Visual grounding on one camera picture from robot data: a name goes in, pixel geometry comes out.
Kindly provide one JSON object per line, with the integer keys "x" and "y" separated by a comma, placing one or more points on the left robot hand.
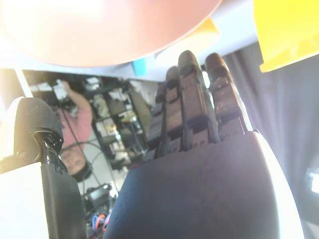
{"x": 199, "y": 194}

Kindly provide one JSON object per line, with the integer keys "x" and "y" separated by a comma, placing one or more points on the large pink-lined bowl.
{"x": 99, "y": 30}

